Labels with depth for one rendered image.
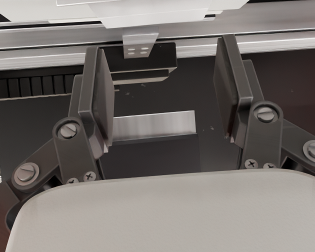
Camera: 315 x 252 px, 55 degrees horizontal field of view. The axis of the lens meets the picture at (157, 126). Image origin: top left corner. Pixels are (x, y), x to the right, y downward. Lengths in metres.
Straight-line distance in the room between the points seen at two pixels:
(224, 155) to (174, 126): 0.56
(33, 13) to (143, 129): 0.12
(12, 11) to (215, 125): 0.63
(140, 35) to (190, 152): 0.12
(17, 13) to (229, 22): 0.37
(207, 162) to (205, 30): 0.39
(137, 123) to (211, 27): 0.30
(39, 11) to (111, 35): 0.28
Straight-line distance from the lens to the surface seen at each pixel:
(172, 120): 0.27
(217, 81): 0.15
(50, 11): 0.24
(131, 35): 0.30
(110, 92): 0.15
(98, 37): 0.51
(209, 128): 0.79
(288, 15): 0.58
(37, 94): 0.66
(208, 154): 0.80
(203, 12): 0.26
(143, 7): 0.23
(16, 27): 0.29
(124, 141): 0.26
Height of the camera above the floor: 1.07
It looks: 5 degrees up
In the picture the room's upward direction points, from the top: 175 degrees clockwise
